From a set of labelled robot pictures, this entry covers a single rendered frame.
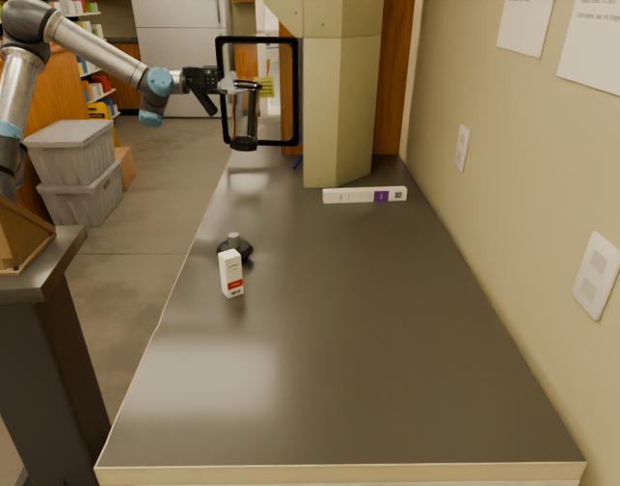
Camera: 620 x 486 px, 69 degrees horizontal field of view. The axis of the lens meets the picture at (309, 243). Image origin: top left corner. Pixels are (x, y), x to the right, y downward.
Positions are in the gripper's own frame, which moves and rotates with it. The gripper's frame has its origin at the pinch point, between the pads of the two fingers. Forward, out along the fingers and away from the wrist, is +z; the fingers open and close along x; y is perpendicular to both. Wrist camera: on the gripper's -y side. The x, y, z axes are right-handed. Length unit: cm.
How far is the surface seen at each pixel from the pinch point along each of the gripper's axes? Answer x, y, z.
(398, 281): -72, -30, 42
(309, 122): -14.3, -7.3, 21.9
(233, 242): -62, -25, 3
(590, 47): -86, 22, 63
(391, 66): 23, 5, 54
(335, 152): -14.3, -17.0, 30.6
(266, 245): -55, -30, 10
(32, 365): -69, -59, -51
